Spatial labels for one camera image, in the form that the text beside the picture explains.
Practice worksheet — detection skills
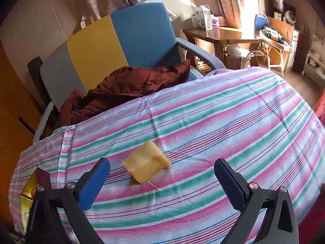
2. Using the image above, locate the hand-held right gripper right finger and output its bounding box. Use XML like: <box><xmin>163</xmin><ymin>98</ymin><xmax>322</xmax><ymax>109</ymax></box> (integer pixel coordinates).
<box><xmin>214</xmin><ymin>158</ymin><xmax>299</xmax><ymax>244</ymax></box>

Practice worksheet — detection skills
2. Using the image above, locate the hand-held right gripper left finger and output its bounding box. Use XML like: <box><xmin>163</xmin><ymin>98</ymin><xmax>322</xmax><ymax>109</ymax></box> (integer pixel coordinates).
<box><xmin>25</xmin><ymin>158</ymin><xmax>111</xmax><ymax>244</ymax></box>

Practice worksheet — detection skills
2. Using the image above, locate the tan yellow foam block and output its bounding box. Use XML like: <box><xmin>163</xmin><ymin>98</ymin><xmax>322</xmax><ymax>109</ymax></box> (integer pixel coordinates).
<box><xmin>122</xmin><ymin>140</ymin><xmax>171</xmax><ymax>184</ymax></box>

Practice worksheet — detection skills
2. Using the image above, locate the gold tin box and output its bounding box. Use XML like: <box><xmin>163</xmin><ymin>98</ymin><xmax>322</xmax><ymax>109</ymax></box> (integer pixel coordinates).
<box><xmin>15</xmin><ymin>168</ymin><xmax>51</xmax><ymax>237</ymax></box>

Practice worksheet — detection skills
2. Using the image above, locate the striped tablecloth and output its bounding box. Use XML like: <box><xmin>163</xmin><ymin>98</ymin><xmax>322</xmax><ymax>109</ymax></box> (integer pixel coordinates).
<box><xmin>8</xmin><ymin>67</ymin><xmax>325</xmax><ymax>244</ymax></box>

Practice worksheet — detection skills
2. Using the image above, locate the maroon jacket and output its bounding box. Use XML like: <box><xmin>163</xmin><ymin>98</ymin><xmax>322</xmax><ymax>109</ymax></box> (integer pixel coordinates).
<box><xmin>60</xmin><ymin>60</ymin><xmax>191</xmax><ymax>127</ymax></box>

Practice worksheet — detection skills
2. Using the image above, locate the wooden wardrobe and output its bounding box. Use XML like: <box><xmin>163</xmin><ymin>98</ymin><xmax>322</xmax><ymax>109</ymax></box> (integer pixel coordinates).
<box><xmin>0</xmin><ymin>41</ymin><xmax>38</xmax><ymax>158</ymax></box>

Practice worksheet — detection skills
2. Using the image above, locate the red garment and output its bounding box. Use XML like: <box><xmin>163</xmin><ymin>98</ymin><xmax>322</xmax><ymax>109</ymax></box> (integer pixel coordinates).
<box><xmin>313</xmin><ymin>89</ymin><xmax>325</xmax><ymax>122</ymax></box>

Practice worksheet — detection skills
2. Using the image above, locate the black rolled mat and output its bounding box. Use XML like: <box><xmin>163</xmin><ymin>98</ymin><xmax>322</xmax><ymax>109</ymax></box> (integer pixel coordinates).
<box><xmin>27</xmin><ymin>56</ymin><xmax>59</xmax><ymax>125</ymax></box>

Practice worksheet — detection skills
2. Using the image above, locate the white plastic bag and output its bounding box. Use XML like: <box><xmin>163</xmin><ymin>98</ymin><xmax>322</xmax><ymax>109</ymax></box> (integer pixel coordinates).
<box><xmin>226</xmin><ymin>44</ymin><xmax>257</xmax><ymax>61</ymax></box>

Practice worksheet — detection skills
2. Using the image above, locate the white shelf unit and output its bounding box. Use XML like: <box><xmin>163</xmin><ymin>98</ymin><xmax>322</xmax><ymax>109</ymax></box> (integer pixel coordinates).
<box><xmin>303</xmin><ymin>51</ymin><xmax>325</xmax><ymax>82</ymax></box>

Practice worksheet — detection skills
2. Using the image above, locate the wooden side table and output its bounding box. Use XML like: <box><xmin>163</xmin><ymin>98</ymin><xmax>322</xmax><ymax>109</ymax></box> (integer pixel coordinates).
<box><xmin>183</xmin><ymin>27</ymin><xmax>262</xmax><ymax>69</ymax></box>

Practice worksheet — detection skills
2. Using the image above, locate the grey yellow blue armchair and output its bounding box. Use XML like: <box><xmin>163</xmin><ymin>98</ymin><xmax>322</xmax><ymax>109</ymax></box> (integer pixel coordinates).
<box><xmin>28</xmin><ymin>1</ymin><xmax>226</xmax><ymax>143</ymax></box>

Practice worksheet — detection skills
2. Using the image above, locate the pink carton box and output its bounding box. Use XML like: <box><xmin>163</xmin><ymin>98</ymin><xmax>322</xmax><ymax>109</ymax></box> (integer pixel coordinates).
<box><xmin>211</xmin><ymin>15</ymin><xmax>226</xmax><ymax>31</ymax></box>

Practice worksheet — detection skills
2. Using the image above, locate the blue chair back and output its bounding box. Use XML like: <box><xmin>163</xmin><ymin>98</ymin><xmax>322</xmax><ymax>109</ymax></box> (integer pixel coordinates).
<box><xmin>255</xmin><ymin>11</ymin><xmax>268</xmax><ymax>35</ymax></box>

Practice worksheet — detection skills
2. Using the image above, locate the white carton box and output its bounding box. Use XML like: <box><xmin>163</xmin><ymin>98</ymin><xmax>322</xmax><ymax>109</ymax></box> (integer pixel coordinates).
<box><xmin>194</xmin><ymin>5</ymin><xmax>214</xmax><ymax>31</ymax></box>

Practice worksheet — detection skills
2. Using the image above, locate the small grey fan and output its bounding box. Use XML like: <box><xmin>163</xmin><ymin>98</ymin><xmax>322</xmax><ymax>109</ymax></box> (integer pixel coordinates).
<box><xmin>284</xmin><ymin>10</ymin><xmax>297</xmax><ymax>25</ymax></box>

